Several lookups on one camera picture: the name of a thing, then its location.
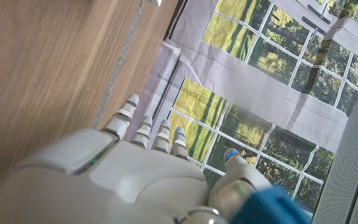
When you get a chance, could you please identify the blue right wrist connector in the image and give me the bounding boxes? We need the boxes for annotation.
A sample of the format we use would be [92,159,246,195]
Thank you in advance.
[228,185,312,224]

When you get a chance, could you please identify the printed window backdrop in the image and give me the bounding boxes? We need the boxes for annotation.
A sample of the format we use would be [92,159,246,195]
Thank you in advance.
[124,0,358,215]

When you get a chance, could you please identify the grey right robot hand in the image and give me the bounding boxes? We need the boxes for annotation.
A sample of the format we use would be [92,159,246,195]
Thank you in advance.
[0,93,279,224]

